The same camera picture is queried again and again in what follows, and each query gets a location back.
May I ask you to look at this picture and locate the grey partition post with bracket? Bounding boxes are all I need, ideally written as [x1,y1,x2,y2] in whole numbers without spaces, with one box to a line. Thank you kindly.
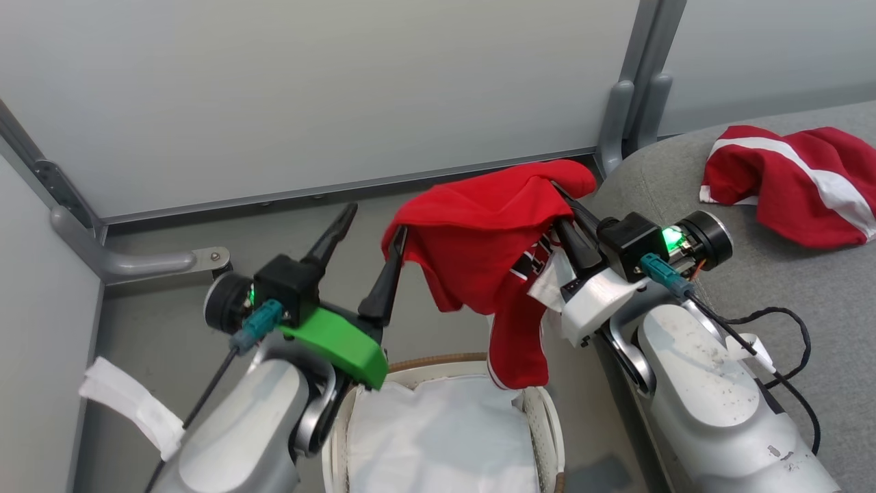
[0,99,107,240]

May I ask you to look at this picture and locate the red garment with white stripe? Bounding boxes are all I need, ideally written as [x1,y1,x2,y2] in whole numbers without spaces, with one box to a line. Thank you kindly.
[699,125,876,249]

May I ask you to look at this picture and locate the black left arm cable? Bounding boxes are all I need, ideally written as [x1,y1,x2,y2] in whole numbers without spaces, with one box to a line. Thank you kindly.
[146,346,239,492]

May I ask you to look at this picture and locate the teal cable connector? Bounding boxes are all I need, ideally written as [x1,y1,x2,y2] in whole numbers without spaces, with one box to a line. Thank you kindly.
[229,299,285,355]
[640,253,693,299]

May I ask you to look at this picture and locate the white strap on left arm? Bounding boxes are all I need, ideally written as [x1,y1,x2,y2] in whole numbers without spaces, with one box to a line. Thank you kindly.
[79,356,185,461]

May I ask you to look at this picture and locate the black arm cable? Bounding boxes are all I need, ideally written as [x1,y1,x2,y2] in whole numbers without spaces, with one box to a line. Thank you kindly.
[146,346,239,492]
[684,291,822,456]

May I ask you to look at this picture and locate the white tag on right cable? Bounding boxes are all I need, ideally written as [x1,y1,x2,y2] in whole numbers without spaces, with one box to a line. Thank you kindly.
[725,333,777,374]

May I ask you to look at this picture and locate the teal right cable connector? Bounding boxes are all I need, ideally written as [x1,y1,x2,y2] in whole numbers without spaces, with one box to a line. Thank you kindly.
[640,253,693,299]

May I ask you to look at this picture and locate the red jersey with black trim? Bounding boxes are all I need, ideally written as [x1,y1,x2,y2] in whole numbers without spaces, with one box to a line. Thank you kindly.
[381,159,597,390]

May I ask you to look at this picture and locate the teal left cable connector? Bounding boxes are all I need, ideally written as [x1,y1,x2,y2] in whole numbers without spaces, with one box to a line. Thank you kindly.
[229,299,285,355]

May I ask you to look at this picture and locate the white wicker-rimmed laundry basket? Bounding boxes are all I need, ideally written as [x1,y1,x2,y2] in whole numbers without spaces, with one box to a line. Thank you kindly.
[322,353,567,493]

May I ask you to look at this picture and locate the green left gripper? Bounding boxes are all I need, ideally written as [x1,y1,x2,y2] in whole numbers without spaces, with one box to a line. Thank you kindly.
[277,203,409,391]

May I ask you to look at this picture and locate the white basket liner cloth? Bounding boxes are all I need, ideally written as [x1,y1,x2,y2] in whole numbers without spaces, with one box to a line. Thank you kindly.
[348,373,541,493]

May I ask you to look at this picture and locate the grey double partition post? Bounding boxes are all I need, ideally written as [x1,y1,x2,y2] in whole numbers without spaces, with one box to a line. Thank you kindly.
[619,0,687,155]

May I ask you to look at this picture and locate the grey partition bottom rail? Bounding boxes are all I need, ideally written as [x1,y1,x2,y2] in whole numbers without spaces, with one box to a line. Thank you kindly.
[103,146,597,225]

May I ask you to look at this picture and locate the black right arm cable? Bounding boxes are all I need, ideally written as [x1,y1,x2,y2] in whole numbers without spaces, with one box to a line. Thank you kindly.
[684,291,822,456]

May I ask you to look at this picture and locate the short grey partition foot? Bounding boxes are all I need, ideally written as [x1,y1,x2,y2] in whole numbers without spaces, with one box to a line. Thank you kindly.
[640,73,673,148]
[597,81,636,175]

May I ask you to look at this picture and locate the long grey partition foot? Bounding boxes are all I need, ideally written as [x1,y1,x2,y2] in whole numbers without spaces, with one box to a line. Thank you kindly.
[49,205,231,285]

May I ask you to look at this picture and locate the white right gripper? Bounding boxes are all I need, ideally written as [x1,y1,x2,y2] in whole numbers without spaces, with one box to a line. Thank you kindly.
[551,181,645,348]

